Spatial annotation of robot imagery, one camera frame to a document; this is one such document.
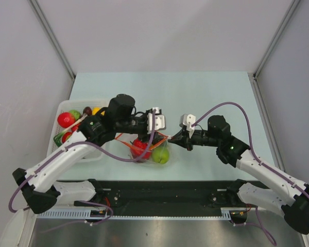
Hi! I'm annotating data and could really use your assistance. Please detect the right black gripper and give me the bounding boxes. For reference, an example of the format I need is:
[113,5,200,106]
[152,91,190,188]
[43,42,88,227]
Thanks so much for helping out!
[168,127,219,151]

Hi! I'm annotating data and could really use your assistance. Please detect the red bell pepper toy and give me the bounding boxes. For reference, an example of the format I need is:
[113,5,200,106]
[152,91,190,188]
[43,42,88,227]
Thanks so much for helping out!
[130,138,148,158]

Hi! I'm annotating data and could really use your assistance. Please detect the green apple toy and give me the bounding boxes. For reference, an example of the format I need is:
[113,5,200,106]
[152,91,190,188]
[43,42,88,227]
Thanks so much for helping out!
[151,147,170,164]

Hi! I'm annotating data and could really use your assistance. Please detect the clear zip top bag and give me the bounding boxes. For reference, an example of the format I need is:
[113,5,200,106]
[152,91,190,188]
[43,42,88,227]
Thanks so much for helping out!
[115,132,178,168]

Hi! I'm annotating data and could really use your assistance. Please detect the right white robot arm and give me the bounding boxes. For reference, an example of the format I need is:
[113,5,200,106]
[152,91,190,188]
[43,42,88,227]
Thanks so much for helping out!
[169,115,309,235]

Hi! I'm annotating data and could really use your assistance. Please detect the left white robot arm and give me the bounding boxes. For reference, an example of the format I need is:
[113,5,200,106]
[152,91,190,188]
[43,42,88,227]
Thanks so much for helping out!
[13,94,161,214]

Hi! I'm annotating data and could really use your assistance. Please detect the yellow lemon toy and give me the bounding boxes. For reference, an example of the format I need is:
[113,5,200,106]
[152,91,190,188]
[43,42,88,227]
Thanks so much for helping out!
[92,107,101,115]

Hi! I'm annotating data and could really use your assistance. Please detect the dark purple plum toy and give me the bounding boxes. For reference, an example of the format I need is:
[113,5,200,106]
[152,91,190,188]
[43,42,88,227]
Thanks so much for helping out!
[83,107,92,116]

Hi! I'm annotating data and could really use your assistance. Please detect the green squash toy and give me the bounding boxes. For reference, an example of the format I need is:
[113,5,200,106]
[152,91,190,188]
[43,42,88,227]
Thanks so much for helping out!
[69,110,82,121]

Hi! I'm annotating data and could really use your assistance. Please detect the red tomato toy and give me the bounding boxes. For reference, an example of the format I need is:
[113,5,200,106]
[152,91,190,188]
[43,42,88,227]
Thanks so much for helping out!
[57,112,75,128]
[61,132,73,143]

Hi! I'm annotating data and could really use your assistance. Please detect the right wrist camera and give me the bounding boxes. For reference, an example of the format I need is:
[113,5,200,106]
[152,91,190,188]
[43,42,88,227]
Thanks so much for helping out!
[179,114,196,138]

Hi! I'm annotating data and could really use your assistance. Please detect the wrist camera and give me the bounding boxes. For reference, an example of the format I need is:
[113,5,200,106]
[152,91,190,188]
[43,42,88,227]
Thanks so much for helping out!
[146,107,167,134]
[179,114,196,138]

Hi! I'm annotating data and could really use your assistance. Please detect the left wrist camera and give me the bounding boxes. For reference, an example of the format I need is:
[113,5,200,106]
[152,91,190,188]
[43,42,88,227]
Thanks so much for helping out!
[146,107,167,134]

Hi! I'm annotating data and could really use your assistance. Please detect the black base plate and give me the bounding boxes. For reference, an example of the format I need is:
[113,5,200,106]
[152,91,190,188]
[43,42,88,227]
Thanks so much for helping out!
[59,180,259,217]

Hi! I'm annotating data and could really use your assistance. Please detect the right aluminium frame post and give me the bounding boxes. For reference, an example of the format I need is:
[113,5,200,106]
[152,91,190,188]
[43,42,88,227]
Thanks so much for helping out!
[254,0,301,77]

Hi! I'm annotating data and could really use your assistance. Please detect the aluminium frame post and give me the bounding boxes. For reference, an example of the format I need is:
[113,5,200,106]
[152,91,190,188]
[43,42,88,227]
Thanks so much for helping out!
[27,0,76,79]
[254,0,301,77]

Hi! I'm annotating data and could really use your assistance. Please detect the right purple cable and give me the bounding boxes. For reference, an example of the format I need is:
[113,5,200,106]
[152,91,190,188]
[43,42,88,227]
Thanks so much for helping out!
[193,101,309,246]

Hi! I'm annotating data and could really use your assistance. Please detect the purple cable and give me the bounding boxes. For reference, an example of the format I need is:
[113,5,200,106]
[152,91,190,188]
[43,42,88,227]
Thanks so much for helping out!
[8,109,156,232]
[193,101,309,246]

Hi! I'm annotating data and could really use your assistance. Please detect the white cable duct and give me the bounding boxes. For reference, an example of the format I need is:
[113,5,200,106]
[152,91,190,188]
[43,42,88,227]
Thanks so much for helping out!
[37,208,231,221]

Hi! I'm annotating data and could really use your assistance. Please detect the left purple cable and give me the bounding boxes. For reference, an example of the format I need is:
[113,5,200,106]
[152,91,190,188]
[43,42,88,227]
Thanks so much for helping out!
[8,109,156,232]

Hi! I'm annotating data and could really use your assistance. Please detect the left aluminium frame post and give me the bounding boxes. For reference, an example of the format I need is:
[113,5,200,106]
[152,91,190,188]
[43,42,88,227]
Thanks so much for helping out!
[27,0,76,79]

